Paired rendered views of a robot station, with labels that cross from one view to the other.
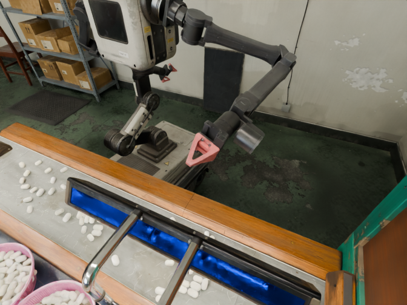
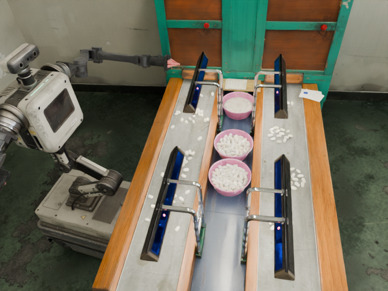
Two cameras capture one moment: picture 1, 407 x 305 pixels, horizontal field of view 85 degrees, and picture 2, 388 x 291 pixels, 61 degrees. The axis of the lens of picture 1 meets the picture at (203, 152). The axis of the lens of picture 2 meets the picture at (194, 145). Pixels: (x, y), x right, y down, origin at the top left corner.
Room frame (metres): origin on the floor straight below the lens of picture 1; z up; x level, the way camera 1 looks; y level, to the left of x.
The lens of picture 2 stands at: (0.71, 1.90, 2.37)
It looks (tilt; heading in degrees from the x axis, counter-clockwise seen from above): 46 degrees down; 258
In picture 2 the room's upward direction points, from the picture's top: 5 degrees counter-clockwise
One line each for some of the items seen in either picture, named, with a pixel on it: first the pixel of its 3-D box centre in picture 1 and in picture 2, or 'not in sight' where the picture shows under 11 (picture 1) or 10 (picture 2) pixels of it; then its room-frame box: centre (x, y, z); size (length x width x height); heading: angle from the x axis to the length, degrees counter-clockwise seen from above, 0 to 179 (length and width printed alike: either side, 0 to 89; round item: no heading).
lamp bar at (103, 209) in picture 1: (171, 233); (196, 79); (0.25, 0.07, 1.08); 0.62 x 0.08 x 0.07; 64
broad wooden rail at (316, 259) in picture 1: (132, 189); (151, 163); (0.68, 0.35, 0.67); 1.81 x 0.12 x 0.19; 64
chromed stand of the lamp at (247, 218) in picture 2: not in sight; (262, 227); (0.24, 1.16, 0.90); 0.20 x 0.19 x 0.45; 64
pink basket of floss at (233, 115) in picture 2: not in sight; (238, 106); (-0.08, 0.04, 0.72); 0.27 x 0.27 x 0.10
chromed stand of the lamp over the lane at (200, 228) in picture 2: not in sight; (183, 219); (0.60, 0.99, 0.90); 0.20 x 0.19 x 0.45; 64
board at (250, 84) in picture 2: not in sight; (240, 85); (-0.18, -0.15, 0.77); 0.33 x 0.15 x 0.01; 154
